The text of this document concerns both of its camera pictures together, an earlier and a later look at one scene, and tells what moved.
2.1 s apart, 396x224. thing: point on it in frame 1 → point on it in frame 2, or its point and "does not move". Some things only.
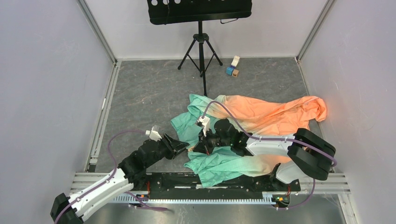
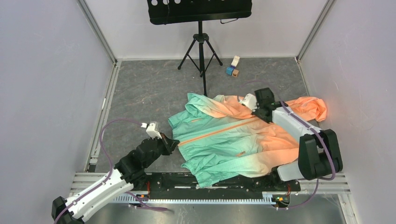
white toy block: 235,60 does not move
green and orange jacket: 253,115 does not move
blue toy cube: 229,70 does not move
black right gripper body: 215,141 → 258,113
